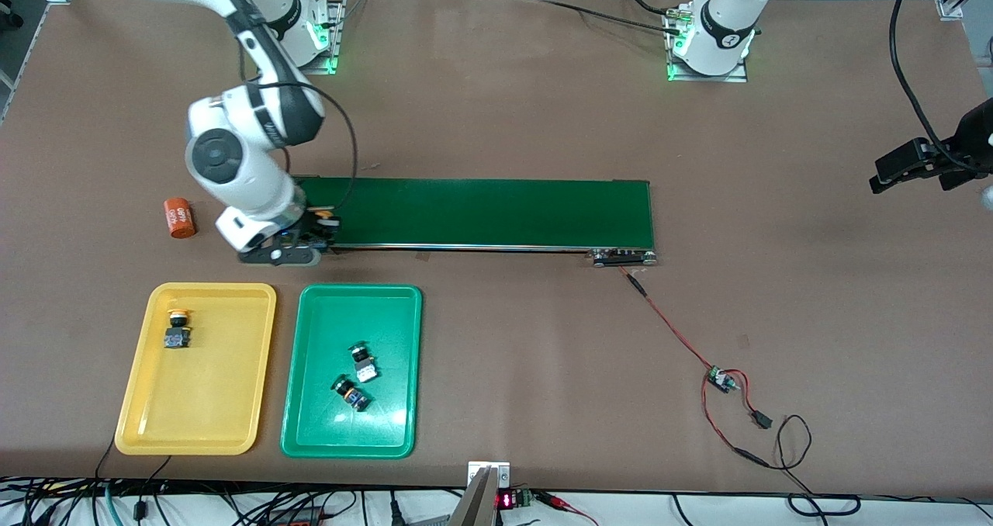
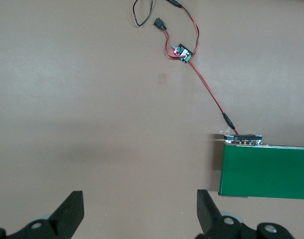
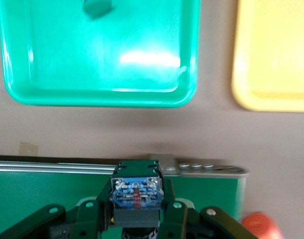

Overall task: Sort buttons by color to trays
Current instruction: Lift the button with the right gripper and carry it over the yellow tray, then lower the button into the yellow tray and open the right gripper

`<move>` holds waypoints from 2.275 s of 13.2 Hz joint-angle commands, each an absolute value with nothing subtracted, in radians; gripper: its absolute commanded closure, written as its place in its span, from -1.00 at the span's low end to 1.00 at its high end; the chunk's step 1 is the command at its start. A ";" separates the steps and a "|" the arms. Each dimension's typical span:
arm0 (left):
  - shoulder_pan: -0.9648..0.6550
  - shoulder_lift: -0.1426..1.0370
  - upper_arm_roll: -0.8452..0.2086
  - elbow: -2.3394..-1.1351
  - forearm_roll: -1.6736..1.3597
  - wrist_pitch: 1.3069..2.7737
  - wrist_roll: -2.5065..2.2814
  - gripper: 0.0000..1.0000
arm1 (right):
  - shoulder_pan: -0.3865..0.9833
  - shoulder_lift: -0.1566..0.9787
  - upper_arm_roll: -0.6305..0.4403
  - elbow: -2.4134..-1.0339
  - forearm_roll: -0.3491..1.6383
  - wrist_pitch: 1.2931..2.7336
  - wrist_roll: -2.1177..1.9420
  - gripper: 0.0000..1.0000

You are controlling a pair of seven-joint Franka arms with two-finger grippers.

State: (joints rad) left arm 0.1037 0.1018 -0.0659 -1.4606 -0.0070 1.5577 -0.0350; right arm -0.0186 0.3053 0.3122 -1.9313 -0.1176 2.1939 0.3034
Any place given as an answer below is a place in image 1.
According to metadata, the red and black wire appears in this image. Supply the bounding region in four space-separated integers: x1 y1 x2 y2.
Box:
618 266 759 466

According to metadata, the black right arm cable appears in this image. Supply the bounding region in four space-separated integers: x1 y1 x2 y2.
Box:
248 45 358 210

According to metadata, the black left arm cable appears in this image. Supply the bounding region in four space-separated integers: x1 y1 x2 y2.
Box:
889 0 978 174

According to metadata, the green conveyor belt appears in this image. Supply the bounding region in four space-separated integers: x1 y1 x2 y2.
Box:
291 175 659 268

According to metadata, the black cable tangle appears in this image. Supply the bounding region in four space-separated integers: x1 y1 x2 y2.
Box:
0 437 466 526

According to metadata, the red clip lead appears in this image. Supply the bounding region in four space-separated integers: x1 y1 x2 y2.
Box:
535 491 600 526

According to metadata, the green plastic tray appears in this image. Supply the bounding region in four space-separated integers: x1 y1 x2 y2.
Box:
280 284 424 459

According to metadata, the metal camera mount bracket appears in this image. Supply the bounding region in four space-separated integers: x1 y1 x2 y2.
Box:
448 461 513 526

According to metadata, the thin black looped cable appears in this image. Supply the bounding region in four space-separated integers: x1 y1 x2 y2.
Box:
733 415 862 517

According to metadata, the black base power cable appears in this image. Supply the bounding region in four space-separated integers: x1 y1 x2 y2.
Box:
539 0 683 36

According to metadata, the green push button switch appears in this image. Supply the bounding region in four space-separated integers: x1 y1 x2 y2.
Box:
348 341 380 384
332 374 371 413

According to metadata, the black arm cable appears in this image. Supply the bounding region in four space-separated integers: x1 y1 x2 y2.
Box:
248 45 358 210
889 0 978 174

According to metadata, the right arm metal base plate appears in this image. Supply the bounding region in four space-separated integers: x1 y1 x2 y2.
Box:
291 0 346 75

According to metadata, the yellow plastic tray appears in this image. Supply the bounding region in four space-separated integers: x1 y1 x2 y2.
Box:
115 282 278 456

